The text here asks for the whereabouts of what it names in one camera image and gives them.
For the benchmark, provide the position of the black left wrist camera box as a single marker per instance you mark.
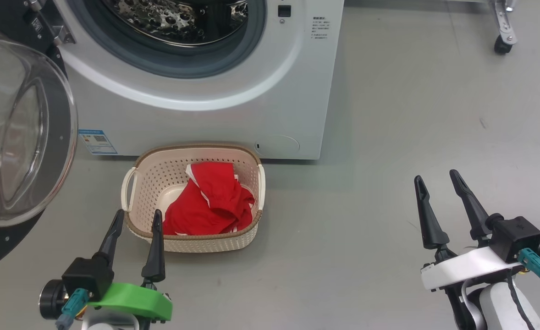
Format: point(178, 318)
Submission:
point(86, 277)

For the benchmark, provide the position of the metal cart leg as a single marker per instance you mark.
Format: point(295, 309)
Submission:
point(504, 20)

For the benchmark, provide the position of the white front-load washing machine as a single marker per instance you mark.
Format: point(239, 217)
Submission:
point(206, 128)

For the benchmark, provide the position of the round drain filter cover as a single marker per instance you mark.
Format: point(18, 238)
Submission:
point(277, 145)

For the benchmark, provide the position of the metal door hinge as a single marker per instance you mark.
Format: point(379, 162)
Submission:
point(61, 32)

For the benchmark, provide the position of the washing machine glass door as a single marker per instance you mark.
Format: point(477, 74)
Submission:
point(22, 137)

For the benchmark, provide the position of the blue energy label sticker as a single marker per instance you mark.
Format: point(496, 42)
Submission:
point(98, 142)

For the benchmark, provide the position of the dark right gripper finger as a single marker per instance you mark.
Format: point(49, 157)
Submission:
point(434, 233)
point(476, 217)

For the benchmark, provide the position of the steel washer drum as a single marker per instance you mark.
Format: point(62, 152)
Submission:
point(173, 20)

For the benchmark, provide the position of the cream perforated laundry basket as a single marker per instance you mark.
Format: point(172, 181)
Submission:
point(160, 183)

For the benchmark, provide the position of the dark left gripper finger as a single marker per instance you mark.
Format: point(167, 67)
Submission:
point(109, 247)
point(154, 261)

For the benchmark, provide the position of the black caster wheel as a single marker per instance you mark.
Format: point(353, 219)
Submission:
point(503, 45)

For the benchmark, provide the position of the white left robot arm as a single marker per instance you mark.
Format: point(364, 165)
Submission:
point(109, 323)

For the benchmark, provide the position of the red garment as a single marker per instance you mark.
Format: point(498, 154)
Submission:
point(210, 201)

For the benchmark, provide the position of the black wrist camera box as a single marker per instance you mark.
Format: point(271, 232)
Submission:
point(86, 277)
point(515, 236)

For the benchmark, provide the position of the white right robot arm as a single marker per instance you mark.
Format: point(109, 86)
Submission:
point(494, 307)

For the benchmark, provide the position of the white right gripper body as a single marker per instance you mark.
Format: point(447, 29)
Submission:
point(462, 268)

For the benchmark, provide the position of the small printed text sticker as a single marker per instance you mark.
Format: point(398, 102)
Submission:
point(320, 27)

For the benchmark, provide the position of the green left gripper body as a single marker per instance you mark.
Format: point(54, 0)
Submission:
point(132, 300)

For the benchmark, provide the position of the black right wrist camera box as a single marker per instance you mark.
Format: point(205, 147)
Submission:
point(515, 236)

